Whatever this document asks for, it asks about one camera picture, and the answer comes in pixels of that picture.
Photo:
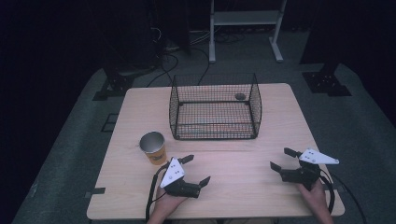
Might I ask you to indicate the person's right hand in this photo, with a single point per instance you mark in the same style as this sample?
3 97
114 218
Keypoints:
316 197

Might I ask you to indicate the black floor tape square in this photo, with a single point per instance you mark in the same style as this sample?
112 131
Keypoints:
109 123

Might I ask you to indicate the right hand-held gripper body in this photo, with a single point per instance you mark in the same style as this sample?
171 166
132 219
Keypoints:
303 174

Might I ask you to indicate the black tape strip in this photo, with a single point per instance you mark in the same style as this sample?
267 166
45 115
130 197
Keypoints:
95 192

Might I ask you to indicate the small dark round object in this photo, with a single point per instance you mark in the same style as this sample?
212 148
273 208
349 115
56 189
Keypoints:
240 96

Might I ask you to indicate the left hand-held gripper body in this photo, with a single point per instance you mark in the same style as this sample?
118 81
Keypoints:
172 174

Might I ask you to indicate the white metal stand frame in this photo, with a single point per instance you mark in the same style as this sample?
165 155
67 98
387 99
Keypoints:
246 17

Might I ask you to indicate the person's left hand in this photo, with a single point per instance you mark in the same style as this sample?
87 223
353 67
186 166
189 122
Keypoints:
165 203

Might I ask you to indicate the metal cup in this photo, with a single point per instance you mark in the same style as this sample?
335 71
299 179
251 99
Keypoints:
155 154

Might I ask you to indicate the black stand base plate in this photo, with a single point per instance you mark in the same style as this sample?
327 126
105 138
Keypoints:
325 82
116 85

